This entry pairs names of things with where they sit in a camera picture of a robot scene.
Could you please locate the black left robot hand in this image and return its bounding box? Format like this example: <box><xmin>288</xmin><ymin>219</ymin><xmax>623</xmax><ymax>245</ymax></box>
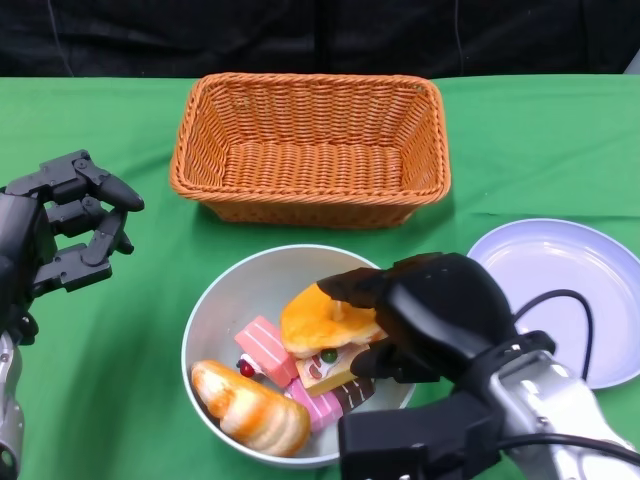
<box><xmin>0</xmin><ymin>149</ymin><xmax>146</xmax><ymax>311</ymax></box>

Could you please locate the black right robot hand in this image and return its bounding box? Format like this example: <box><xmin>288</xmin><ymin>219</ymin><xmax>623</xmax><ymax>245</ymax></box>
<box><xmin>317</xmin><ymin>252</ymin><xmax>521</xmax><ymax>386</ymax></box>

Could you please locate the round orange ring bread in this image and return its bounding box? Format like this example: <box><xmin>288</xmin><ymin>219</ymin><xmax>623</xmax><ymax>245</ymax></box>
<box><xmin>279</xmin><ymin>282</ymin><xmax>389</xmax><ymax>360</ymax></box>

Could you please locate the pale grey-green bowl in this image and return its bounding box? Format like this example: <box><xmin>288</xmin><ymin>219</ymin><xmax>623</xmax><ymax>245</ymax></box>
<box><xmin>180</xmin><ymin>243</ymin><xmax>417</xmax><ymax>469</ymax></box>

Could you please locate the long striped bread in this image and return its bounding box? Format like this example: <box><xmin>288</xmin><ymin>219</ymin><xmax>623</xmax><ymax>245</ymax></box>
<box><xmin>191</xmin><ymin>359</ymin><xmax>312</xmax><ymax>458</ymax></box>

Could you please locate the lavender round plate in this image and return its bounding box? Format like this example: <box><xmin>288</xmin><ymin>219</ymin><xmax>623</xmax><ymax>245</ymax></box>
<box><xmin>465</xmin><ymin>218</ymin><xmax>640</xmax><ymax>390</ymax></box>

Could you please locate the chocolate brown cake slice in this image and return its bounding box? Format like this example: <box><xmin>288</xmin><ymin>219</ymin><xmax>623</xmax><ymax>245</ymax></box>
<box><xmin>332</xmin><ymin>375</ymin><xmax>376</xmax><ymax>414</ymax></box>

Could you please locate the yellow cake slice green ball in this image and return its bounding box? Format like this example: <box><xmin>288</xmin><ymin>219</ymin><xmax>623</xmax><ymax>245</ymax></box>
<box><xmin>294</xmin><ymin>344</ymin><xmax>371</xmax><ymax>397</ymax></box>

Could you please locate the magenta pink cake slice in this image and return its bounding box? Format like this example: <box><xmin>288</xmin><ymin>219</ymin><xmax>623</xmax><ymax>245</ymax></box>
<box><xmin>285</xmin><ymin>377</ymin><xmax>344</xmax><ymax>434</ymax></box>

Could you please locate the salmon pink cake slice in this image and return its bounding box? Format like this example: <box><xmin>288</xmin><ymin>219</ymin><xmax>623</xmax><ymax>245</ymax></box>
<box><xmin>234</xmin><ymin>315</ymin><xmax>300</xmax><ymax>387</ymax></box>

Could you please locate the orange wicker basket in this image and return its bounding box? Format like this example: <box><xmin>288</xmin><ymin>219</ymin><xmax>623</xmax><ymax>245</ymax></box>
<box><xmin>169</xmin><ymin>72</ymin><xmax>453</xmax><ymax>230</ymax></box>

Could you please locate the green tablecloth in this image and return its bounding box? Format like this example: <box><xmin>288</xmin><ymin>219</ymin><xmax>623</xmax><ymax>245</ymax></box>
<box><xmin>0</xmin><ymin>74</ymin><xmax>640</xmax><ymax>480</ymax></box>

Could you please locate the black backdrop cloth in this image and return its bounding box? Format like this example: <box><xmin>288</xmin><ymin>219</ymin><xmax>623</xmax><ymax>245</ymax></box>
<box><xmin>0</xmin><ymin>0</ymin><xmax>640</xmax><ymax>81</ymax></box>

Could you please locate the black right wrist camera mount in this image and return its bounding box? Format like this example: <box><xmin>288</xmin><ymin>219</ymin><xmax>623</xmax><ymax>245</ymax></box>
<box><xmin>338</xmin><ymin>389</ymin><xmax>504</xmax><ymax>480</ymax></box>

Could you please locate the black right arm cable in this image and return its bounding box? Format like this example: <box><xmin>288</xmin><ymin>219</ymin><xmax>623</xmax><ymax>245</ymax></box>
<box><xmin>499</xmin><ymin>288</ymin><xmax>640</xmax><ymax>457</ymax></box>

